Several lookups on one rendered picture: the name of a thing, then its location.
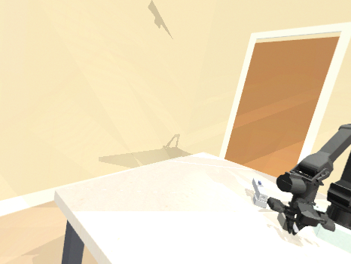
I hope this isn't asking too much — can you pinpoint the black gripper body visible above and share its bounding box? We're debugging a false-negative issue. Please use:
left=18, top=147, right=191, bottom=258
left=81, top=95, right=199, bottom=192
left=267, top=193, right=336, bottom=232

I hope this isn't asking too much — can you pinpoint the white and pale yellow cylinder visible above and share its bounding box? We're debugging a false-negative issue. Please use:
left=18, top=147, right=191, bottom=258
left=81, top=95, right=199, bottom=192
left=293, top=223, right=299, bottom=232

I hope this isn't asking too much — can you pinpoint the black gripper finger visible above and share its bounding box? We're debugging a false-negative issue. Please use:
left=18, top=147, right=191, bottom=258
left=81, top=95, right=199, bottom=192
left=283, top=212, right=296, bottom=234
left=292, top=215, right=312, bottom=235

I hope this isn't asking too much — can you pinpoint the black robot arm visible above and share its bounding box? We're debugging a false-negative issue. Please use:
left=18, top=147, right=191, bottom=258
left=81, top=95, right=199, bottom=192
left=276, top=124, right=351, bottom=230

